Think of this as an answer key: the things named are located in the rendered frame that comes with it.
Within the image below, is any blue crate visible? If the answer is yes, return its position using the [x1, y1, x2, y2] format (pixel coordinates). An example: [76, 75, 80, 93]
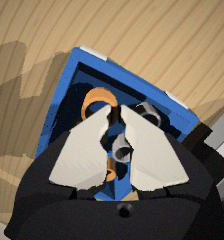
[34, 45, 200, 201]

